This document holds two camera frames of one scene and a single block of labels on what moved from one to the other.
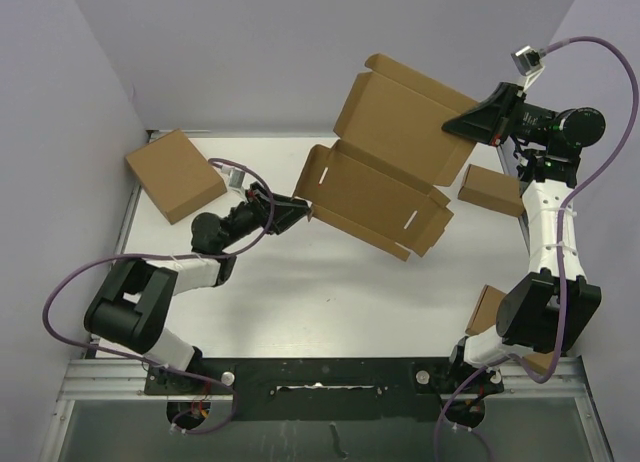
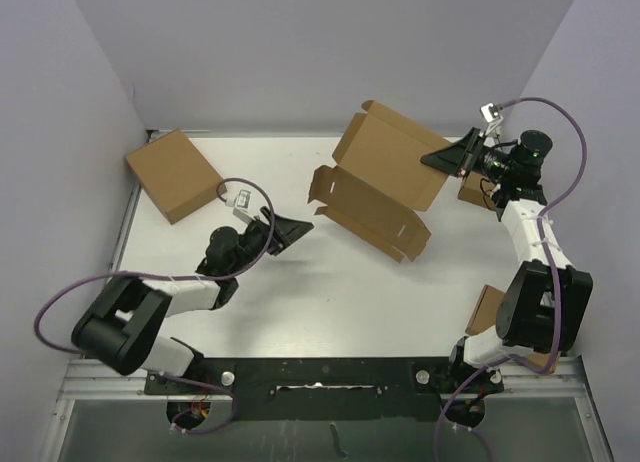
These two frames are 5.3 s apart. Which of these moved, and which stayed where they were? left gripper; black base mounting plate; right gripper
Moved: left gripper; right gripper
Stayed: black base mounting plate
